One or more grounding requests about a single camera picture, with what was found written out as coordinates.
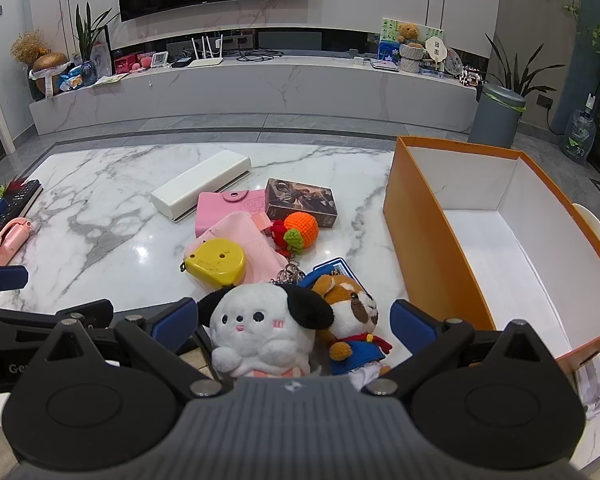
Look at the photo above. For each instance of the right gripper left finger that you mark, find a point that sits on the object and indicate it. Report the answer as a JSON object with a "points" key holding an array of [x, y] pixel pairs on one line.
{"points": [[168, 342]]}

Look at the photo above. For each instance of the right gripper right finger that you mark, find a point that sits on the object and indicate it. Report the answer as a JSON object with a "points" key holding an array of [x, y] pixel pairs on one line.
{"points": [[433, 344]]}

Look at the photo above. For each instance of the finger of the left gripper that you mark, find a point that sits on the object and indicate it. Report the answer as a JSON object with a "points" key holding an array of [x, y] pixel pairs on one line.
{"points": [[13, 277]]}

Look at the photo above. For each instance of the brown fox plush toy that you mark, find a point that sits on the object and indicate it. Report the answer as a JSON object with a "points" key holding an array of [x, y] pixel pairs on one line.
{"points": [[353, 347]]}

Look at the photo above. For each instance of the yellow duck coin case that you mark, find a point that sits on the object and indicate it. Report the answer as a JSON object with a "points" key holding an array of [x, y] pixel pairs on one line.
{"points": [[218, 262]]}

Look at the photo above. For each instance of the white dog plush toy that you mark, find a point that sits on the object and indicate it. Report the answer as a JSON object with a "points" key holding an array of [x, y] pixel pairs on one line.
{"points": [[263, 330]]}

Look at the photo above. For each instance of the light pink pouch bag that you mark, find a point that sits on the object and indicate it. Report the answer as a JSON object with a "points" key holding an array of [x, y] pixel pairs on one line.
{"points": [[263, 262]]}

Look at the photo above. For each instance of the pink snap card wallet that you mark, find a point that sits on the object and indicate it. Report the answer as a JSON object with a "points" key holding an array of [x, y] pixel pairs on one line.
{"points": [[213, 207]]}

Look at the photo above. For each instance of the white rectangular box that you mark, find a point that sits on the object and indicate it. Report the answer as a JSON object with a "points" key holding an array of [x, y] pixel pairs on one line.
{"points": [[180, 195]]}

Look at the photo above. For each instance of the orange crochet fruit keychain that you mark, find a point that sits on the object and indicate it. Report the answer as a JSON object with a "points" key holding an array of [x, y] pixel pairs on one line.
{"points": [[295, 233]]}

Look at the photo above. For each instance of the illustrated card box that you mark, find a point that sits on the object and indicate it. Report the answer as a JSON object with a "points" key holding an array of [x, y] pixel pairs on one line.
{"points": [[284, 197]]}

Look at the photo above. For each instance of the pink handheld device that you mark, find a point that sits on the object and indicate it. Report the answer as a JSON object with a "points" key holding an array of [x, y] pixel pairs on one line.
{"points": [[13, 235]]}

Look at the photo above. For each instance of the black remote control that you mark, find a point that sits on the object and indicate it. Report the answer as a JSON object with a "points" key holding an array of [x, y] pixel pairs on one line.
{"points": [[19, 198]]}

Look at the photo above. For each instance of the orange storage box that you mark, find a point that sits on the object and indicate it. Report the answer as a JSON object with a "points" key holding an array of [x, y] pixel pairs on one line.
{"points": [[483, 234]]}

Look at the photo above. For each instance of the blue card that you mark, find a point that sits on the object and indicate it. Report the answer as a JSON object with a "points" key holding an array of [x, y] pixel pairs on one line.
{"points": [[335, 266]]}

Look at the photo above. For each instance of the dried straw bouquet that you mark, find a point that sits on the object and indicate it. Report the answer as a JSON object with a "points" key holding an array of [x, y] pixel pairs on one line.
{"points": [[29, 46]]}

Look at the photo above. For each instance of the water bottle jug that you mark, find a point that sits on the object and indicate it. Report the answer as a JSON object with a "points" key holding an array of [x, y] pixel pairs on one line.
{"points": [[580, 132]]}

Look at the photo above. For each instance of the potted plant left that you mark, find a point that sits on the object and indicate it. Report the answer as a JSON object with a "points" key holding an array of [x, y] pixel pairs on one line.
{"points": [[88, 29]]}

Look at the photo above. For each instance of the potted plant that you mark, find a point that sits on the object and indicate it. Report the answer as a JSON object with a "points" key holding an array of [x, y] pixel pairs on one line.
{"points": [[88, 29], [513, 75]]}

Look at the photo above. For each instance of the marble tv console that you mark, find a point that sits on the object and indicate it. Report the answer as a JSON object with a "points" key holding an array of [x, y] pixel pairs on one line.
{"points": [[290, 85]]}

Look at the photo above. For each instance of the white desk clock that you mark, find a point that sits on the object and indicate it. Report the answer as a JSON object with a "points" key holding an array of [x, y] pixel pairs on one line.
{"points": [[159, 59]]}

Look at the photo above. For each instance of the potted plant right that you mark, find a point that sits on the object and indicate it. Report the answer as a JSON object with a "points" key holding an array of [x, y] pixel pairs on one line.
{"points": [[513, 75]]}

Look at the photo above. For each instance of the teddy bear decoration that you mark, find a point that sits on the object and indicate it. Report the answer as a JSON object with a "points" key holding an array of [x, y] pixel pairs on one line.
{"points": [[410, 49]]}

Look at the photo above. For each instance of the round white fan sign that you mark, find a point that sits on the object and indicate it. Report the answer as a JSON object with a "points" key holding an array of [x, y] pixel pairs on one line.
{"points": [[436, 50]]}

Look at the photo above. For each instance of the white wifi router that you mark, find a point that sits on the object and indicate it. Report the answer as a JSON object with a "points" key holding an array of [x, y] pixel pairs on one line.
{"points": [[204, 54]]}

